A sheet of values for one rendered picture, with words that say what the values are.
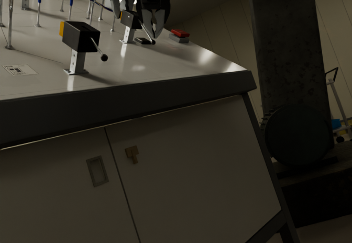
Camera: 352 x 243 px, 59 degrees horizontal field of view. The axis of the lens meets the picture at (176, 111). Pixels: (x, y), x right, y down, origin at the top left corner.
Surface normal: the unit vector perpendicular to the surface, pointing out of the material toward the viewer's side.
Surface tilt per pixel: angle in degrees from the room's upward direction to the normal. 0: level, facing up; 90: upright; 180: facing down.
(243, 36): 90
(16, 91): 45
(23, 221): 90
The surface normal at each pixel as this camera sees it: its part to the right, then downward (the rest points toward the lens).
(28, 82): 0.26, -0.87
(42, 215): 0.68, -0.28
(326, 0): -0.30, 0.02
